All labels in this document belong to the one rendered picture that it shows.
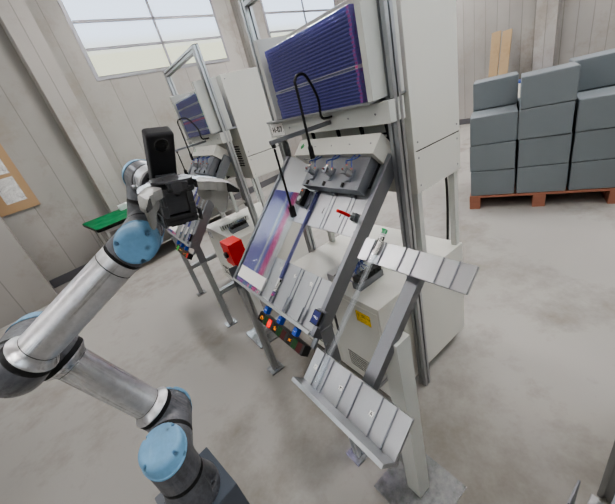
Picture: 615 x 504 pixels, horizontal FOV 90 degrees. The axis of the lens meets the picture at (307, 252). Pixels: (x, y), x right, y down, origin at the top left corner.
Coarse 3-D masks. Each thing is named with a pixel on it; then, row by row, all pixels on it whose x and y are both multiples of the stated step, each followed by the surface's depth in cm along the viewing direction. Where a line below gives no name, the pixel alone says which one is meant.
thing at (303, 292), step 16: (272, 272) 140; (288, 272) 132; (304, 272) 124; (272, 288) 136; (288, 288) 128; (304, 288) 121; (320, 288) 115; (288, 304) 123; (304, 304) 118; (320, 304) 112; (304, 320) 115
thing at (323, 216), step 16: (288, 176) 158; (304, 176) 148; (368, 192) 114; (304, 208) 139; (320, 208) 131; (336, 208) 123; (352, 208) 117; (320, 224) 127; (336, 224) 120; (352, 224) 114
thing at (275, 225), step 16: (288, 192) 151; (272, 208) 156; (272, 224) 151; (288, 224) 142; (256, 240) 157; (272, 240) 147; (256, 256) 152; (272, 256) 142; (240, 272) 158; (256, 272) 147; (256, 288) 143
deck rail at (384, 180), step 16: (384, 176) 110; (384, 192) 112; (368, 208) 109; (368, 224) 111; (352, 240) 110; (352, 256) 110; (352, 272) 112; (336, 288) 109; (336, 304) 111; (320, 336) 110
